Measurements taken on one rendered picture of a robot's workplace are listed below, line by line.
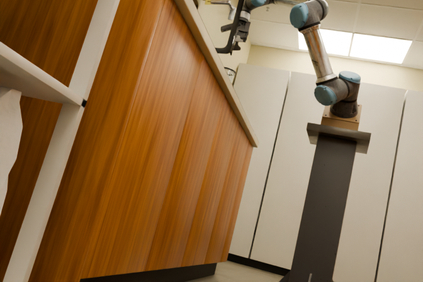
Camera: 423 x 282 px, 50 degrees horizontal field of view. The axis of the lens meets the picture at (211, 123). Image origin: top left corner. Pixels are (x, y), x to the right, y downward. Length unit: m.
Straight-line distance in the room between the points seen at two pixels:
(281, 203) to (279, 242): 0.39
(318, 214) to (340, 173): 0.24
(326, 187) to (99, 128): 1.47
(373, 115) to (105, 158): 4.16
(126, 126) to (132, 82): 0.12
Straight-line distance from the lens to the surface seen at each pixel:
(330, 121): 2.51
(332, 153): 2.43
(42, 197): 1.03
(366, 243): 4.87
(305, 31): 2.36
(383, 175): 4.96
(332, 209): 2.38
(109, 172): 1.16
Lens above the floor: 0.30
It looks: 12 degrees up
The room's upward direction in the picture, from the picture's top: 15 degrees clockwise
